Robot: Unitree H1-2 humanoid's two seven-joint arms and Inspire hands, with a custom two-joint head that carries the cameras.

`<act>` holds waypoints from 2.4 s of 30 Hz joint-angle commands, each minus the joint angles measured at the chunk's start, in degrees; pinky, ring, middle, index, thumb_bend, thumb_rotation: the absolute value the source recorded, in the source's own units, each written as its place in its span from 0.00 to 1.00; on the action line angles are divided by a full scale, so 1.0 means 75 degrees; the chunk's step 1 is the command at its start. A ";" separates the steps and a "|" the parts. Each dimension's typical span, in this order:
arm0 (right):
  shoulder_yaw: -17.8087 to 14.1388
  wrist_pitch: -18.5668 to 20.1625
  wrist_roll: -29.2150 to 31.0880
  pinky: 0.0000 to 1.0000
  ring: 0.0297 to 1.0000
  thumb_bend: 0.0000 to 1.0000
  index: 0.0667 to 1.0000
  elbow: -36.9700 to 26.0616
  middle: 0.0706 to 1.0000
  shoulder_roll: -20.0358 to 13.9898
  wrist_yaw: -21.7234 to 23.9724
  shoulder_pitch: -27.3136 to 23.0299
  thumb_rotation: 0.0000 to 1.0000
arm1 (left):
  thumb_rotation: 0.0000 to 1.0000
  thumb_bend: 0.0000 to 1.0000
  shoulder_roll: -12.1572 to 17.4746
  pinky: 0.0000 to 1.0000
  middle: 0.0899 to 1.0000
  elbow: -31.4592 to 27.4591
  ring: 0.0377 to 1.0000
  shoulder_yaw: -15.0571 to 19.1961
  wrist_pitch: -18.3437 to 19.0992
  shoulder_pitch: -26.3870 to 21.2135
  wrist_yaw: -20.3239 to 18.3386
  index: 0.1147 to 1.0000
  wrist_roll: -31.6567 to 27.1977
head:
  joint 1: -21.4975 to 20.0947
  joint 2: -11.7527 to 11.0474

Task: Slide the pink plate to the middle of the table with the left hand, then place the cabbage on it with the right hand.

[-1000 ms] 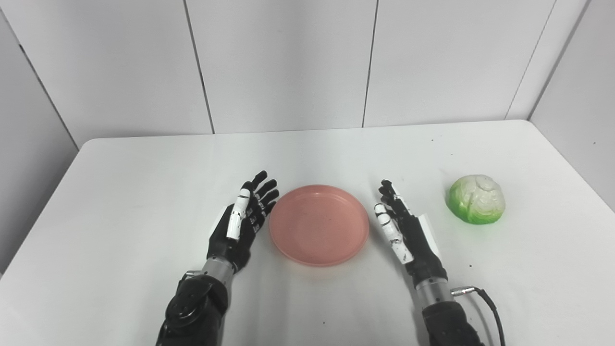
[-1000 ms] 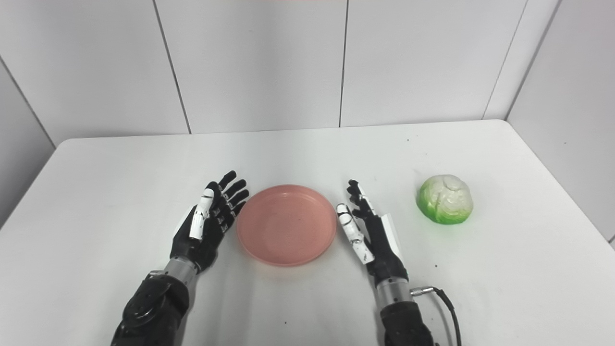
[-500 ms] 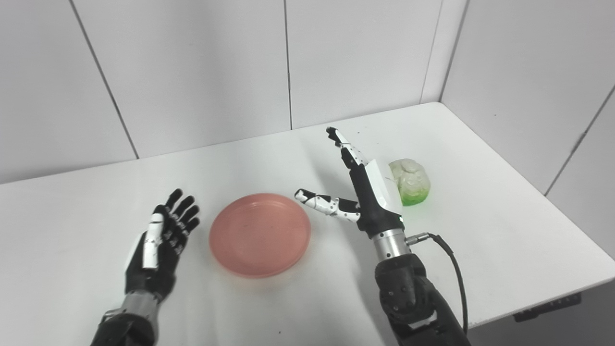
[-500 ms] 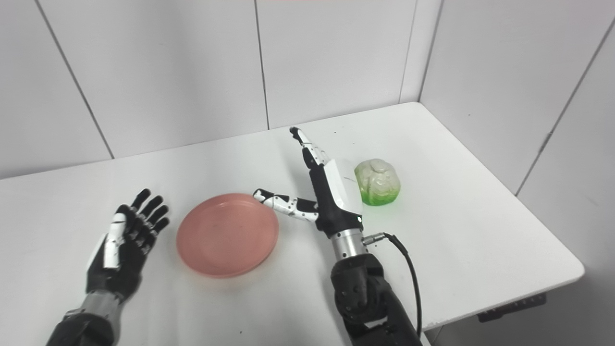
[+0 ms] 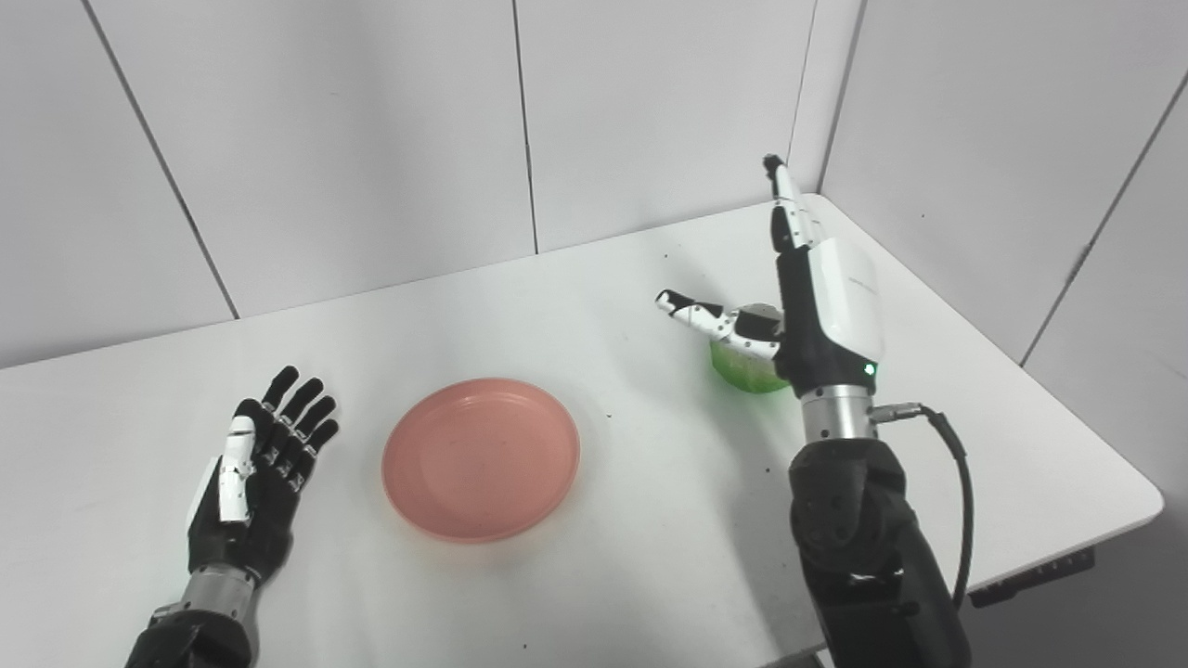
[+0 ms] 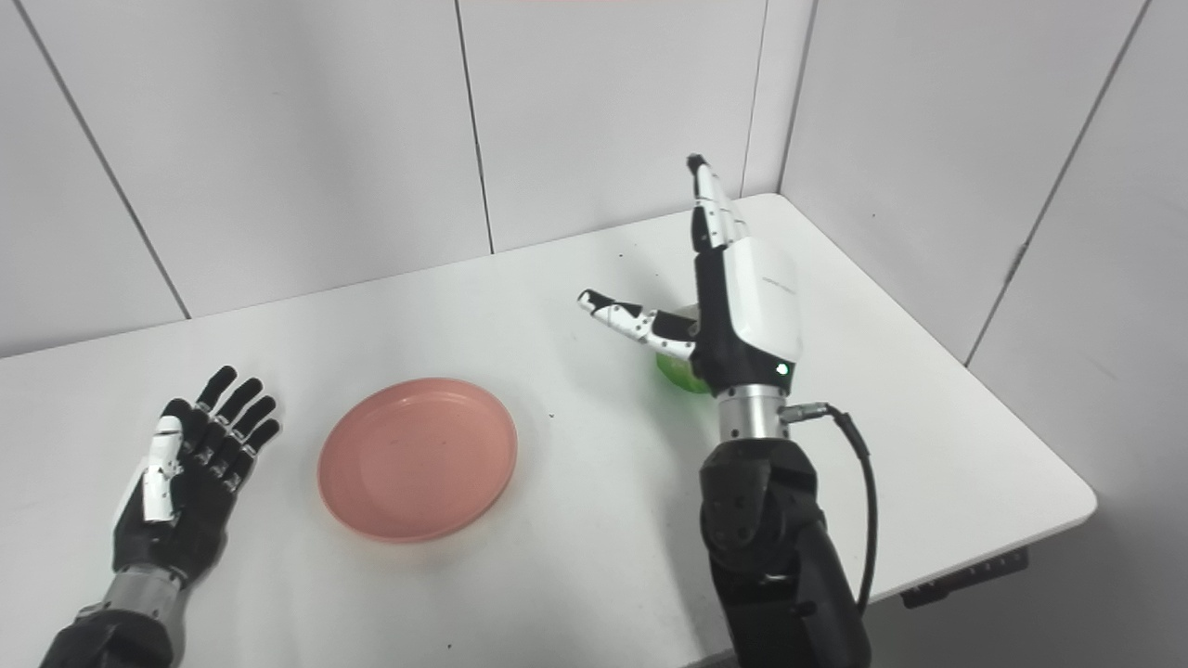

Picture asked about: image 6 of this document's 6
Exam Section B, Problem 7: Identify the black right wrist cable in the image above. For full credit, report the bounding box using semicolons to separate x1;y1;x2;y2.
781;401;879;615

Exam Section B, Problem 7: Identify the black table control panel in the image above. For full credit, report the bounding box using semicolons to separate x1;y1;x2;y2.
898;547;1029;610

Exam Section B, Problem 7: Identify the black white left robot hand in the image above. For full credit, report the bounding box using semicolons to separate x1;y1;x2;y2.
111;366;281;585

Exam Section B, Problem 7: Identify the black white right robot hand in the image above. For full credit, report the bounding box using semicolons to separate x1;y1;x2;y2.
577;154;804;398

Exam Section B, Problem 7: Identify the green white cabbage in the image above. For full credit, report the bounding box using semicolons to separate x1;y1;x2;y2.
655;302;716;395

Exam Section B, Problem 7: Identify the pink plate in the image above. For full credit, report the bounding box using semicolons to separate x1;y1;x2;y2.
316;377;519;544

